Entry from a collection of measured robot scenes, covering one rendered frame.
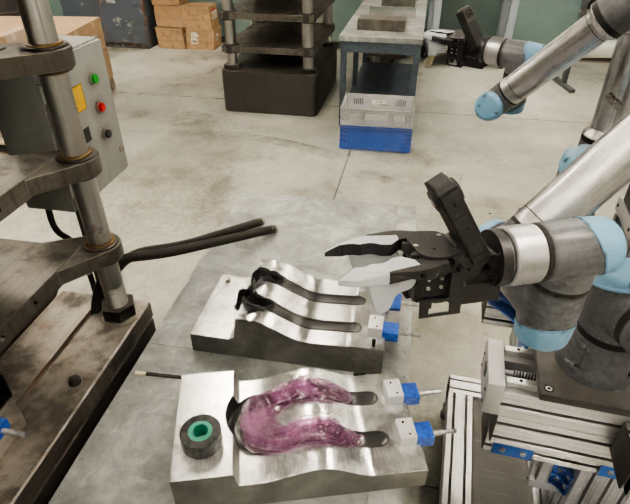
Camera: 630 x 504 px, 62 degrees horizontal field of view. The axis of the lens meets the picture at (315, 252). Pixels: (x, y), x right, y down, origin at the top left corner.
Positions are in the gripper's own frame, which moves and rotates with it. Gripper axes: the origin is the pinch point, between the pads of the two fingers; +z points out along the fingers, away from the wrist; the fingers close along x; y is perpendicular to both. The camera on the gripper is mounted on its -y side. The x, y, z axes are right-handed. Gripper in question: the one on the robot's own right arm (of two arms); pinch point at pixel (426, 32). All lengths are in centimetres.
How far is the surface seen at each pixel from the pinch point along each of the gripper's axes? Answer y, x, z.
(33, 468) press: 48, -146, 6
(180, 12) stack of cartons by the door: 137, 293, 543
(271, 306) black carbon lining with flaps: 43, -84, -7
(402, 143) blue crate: 163, 186, 126
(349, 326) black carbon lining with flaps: 48, -75, -25
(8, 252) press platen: 25, -121, 49
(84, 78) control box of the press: -5, -81, 57
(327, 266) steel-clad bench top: 59, -51, 3
